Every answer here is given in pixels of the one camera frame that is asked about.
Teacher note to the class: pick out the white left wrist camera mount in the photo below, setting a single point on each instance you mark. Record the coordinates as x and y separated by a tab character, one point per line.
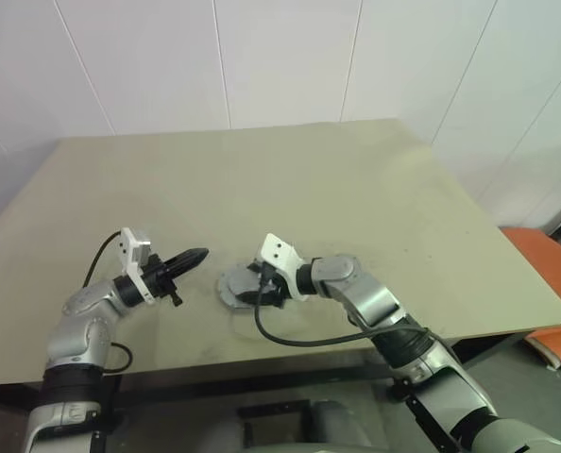
129	245

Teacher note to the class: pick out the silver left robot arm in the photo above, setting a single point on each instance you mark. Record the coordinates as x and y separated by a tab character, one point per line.
73	340

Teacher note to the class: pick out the orange chair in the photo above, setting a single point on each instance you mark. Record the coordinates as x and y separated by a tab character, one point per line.
531	255

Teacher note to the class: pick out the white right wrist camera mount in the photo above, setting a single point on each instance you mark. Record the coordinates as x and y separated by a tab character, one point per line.
276	247

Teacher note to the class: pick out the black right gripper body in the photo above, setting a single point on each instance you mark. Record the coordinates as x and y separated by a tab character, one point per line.
273	288

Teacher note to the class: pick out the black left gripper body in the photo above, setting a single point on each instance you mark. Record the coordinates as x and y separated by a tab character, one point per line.
157	279

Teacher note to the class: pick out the black metal table frame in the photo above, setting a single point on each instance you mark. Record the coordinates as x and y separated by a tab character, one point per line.
261	382

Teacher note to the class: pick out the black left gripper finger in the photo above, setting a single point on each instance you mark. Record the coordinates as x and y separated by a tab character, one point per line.
182	269
191	256

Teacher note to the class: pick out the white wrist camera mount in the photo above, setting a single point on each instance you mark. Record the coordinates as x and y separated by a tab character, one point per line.
276	247
129	245

